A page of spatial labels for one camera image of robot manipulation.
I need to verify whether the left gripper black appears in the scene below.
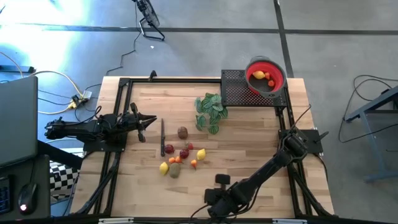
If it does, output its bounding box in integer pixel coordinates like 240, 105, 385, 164
119, 102, 157, 143

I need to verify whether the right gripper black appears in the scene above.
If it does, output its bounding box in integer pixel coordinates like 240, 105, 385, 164
204, 174, 249, 218

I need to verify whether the black knife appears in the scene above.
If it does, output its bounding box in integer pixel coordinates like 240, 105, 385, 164
160, 118, 166, 157

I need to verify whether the red grey collapsible bowl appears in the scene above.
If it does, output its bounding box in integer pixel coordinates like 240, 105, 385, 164
244, 55, 287, 100

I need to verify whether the green artificial potted plant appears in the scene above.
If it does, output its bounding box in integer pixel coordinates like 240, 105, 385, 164
193, 93, 229, 137

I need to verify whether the black stand beam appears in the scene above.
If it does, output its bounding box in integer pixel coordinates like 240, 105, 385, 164
37, 139, 84, 170

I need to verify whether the black perforated metal shelf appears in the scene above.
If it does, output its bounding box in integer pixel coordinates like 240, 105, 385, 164
220, 69, 289, 108

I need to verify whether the black white checkerboard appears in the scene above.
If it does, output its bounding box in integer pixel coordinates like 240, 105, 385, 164
49, 160, 81, 203

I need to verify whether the black floor fan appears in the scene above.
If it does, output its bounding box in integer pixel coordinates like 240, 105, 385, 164
132, 0, 166, 42

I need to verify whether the dark desk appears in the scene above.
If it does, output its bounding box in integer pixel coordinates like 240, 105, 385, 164
0, 154, 52, 220

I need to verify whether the black floor bar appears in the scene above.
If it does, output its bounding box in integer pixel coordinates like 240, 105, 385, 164
0, 64, 35, 74

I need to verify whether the black computer mouse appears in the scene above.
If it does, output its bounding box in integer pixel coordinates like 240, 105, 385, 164
17, 182, 37, 216

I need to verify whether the backlit keyboard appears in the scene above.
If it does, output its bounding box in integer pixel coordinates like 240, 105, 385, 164
0, 175, 13, 215

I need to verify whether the blue grey table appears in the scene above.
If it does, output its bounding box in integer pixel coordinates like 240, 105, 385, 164
343, 85, 398, 184

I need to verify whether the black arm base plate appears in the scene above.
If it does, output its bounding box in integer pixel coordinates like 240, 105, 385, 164
278, 129, 330, 155
83, 136, 128, 153

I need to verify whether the black floor cable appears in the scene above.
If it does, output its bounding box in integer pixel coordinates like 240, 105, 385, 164
341, 73, 398, 122
338, 123, 398, 144
105, 2, 142, 77

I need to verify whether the silver bracket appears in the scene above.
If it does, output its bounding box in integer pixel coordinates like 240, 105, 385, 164
98, 217, 134, 224
272, 218, 308, 224

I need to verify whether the pale yellow cable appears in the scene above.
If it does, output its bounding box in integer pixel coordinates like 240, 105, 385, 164
30, 70, 84, 97
0, 51, 25, 78
37, 104, 77, 115

